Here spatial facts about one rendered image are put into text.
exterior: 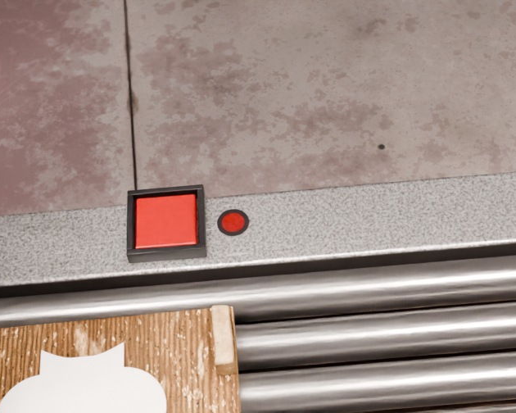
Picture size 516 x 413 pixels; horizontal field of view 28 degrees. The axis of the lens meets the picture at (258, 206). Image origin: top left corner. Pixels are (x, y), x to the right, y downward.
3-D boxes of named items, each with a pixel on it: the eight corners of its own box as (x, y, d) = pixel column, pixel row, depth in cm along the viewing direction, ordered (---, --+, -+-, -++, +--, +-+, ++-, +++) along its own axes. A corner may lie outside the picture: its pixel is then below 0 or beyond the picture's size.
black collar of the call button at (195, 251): (129, 199, 104) (127, 190, 102) (205, 193, 104) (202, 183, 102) (129, 264, 99) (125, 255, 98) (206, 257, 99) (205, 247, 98)
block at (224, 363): (213, 319, 93) (210, 303, 91) (233, 316, 93) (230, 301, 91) (216, 378, 90) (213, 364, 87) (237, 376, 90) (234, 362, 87)
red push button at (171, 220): (138, 206, 103) (135, 197, 102) (196, 200, 103) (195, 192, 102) (137, 256, 100) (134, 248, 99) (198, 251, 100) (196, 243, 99)
